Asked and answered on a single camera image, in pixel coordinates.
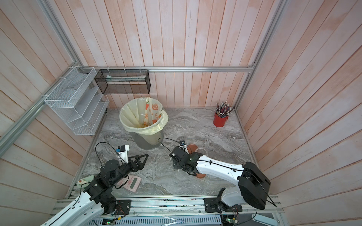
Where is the white wire mesh shelf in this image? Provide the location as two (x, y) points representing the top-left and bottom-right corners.
(45, 67), (109, 136)

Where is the pale green tape dispenser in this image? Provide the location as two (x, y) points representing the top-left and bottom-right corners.
(77, 175), (95, 188)

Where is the brown jar lid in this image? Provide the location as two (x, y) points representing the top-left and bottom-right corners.
(196, 174), (206, 179)
(187, 144), (198, 154)

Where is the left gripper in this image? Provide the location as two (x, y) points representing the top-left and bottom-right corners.
(109, 154), (149, 186)

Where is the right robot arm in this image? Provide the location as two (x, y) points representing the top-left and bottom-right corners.
(169, 147), (271, 213)

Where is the bundle of pencils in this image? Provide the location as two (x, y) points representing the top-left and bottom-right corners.
(215, 102), (234, 118)

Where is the pink calculator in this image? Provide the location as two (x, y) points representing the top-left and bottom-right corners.
(116, 175), (142, 193)

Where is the horizontal aluminium frame bar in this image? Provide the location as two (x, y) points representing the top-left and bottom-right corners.
(82, 66), (254, 73)

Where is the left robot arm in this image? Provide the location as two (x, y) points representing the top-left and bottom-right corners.
(43, 154), (149, 226)

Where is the oatmeal jar with brown lid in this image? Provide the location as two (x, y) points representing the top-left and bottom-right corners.
(196, 147), (208, 156)

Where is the red pencil cup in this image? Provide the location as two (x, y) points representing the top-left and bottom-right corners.
(213, 114), (229, 128)

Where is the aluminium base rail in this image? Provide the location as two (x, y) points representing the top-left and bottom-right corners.
(49, 194), (284, 226)

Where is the grey trash bin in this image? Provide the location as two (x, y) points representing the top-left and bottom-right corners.
(129, 131), (164, 150)

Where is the black wire mesh basket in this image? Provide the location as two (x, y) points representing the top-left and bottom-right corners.
(95, 69), (151, 95)

